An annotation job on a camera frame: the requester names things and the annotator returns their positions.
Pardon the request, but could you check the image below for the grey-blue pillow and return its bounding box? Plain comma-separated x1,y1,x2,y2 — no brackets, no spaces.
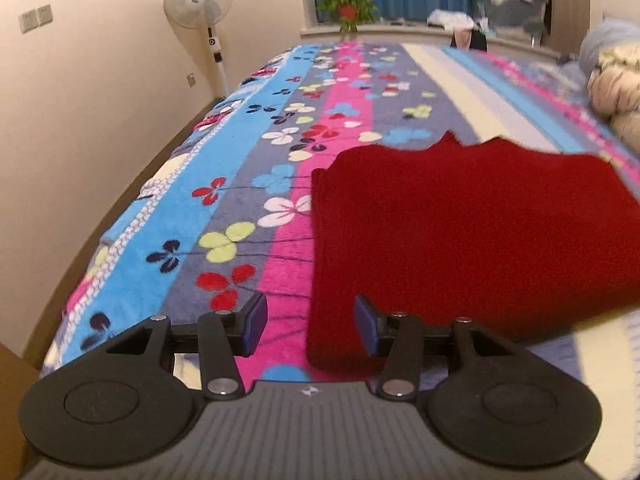
579,17,640,75

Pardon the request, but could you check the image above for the striped floral blanket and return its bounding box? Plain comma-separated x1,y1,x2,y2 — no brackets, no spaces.
40,42,640,413

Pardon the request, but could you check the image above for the wooden bedside furniture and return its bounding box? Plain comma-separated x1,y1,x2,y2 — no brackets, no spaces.
0,342,41,480

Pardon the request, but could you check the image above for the white cloth pile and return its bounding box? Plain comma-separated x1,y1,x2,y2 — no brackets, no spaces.
427,8,476,32

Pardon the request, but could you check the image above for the potted green plant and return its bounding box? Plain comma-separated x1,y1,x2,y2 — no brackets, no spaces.
316,0,382,36

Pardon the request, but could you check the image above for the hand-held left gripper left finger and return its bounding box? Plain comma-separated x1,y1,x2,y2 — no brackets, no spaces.
87,292,269,402

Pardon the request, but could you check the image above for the red knit sweater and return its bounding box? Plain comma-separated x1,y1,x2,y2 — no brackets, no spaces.
306,131,640,375

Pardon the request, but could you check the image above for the cream star-print quilt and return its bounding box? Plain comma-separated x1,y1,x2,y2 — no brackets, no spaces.
587,42,640,153

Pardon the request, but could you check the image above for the grey plastic storage box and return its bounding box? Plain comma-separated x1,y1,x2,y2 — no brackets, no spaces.
469,0,549,37

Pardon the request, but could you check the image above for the wooden wardrobe panel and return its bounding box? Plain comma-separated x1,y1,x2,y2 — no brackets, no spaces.
547,0,604,52

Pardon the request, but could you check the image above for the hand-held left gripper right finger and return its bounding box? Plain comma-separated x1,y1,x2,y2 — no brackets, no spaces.
353,294,522,402

